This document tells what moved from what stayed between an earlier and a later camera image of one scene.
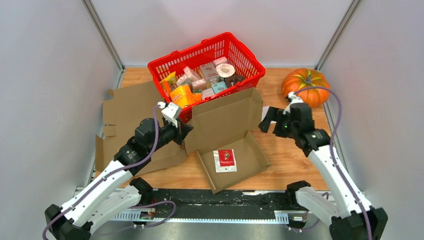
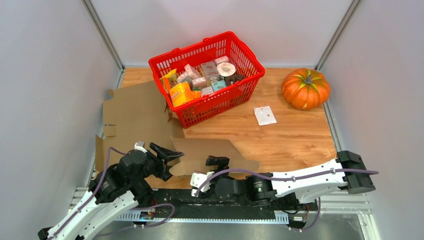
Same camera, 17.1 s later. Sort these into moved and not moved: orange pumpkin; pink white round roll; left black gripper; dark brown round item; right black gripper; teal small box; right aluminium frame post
Moved: right black gripper; left black gripper
Not moved: right aluminium frame post; dark brown round item; teal small box; orange pumpkin; pink white round roll
